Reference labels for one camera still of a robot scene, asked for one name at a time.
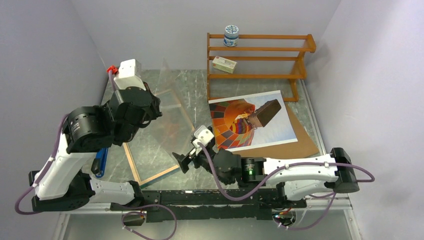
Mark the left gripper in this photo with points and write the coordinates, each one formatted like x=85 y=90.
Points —
x=154 y=111

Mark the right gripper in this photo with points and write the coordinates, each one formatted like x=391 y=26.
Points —
x=185 y=160

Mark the clear glass pane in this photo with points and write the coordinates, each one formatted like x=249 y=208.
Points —
x=169 y=133

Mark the blue wooden picture frame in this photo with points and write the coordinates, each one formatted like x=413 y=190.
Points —
x=146 y=174

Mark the hot air balloon photo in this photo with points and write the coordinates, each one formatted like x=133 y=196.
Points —
x=251 y=121

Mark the brown cardboard backing board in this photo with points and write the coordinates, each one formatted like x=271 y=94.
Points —
x=303 y=148

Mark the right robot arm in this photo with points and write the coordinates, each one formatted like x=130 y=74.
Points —
x=299 y=177

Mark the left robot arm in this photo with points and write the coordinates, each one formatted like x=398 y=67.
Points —
x=61 y=185

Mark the blue stapler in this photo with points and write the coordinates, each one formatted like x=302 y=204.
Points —
x=98 y=166

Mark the small white green box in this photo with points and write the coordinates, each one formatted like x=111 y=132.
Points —
x=224 y=64

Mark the blue white ceramic jar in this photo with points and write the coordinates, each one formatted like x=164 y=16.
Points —
x=231 y=35

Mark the orange wooden shelf rack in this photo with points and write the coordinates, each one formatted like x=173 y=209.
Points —
x=261 y=57

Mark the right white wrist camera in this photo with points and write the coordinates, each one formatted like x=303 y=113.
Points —
x=202 y=135

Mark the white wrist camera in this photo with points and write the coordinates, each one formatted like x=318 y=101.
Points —
x=202 y=135
x=127 y=75

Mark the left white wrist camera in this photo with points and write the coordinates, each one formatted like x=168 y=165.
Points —
x=127 y=75

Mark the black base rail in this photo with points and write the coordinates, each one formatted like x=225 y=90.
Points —
x=211 y=204

